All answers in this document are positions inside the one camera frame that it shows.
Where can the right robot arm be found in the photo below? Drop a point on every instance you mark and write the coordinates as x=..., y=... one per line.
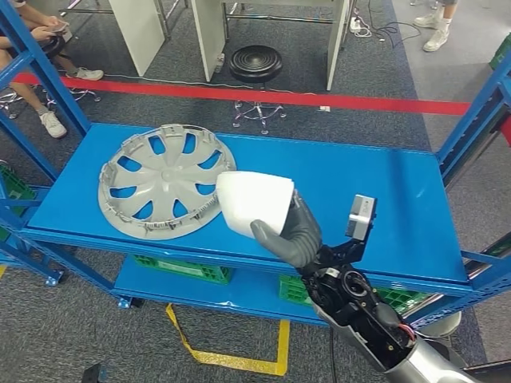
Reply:
x=359, y=306

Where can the white desk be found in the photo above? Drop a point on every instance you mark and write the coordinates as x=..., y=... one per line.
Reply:
x=136, y=31
x=207, y=37

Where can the silver wheel hubcap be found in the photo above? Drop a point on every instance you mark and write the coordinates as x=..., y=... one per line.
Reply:
x=164, y=182

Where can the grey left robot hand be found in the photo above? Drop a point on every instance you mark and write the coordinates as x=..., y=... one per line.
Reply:
x=95, y=374

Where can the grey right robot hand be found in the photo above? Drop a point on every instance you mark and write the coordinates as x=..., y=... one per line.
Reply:
x=299, y=238

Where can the white power strip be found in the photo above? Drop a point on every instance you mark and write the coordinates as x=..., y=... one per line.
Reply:
x=355, y=25

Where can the black round stool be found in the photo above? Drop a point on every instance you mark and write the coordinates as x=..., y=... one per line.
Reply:
x=255, y=62

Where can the black swivel chair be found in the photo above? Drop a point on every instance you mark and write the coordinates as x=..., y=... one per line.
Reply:
x=52, y=46

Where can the white plastic shell part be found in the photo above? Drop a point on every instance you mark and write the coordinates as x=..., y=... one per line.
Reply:
x=255, y=198

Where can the red floor tape line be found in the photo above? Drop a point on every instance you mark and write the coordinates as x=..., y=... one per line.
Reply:
x=279, y=98

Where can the yellow floor tape outline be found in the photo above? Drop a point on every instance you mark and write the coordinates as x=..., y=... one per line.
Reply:
x=239, y=362
x=2, y=272

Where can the person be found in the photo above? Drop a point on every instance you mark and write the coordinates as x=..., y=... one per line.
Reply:
x=435, y=41
x=53, y=126

